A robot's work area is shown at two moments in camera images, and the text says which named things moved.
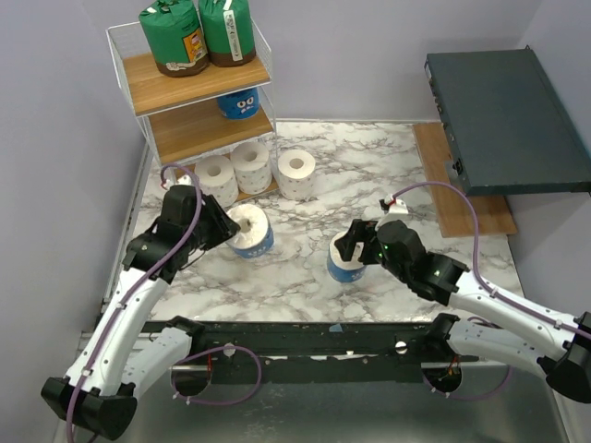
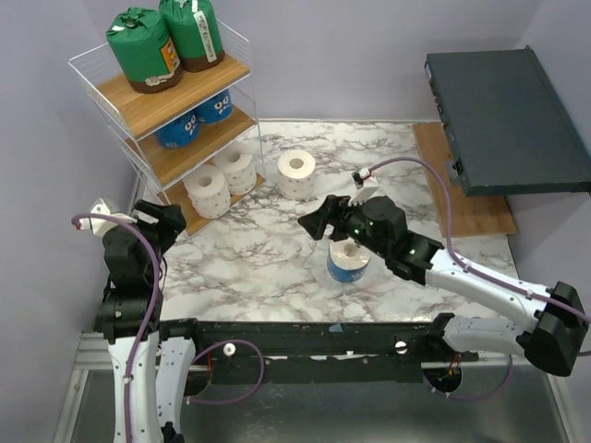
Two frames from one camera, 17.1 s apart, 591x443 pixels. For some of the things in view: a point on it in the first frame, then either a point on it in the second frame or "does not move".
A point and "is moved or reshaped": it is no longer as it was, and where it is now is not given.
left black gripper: [223, 226] -> [171, 218]
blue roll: [239, 105] -> [218, 109]
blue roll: [256, 238] -> [179, 134]
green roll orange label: [175, 38] -> [145, 51]
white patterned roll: [295, 171] does not move
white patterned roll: [252, 168] is moved or reshaped
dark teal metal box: [506, 130] does not move
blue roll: [341, 270] does not move
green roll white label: [229, 31] -> [194, 29]
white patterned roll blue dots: [218, 178] is moved or reshaped
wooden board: [493, 213] does not move
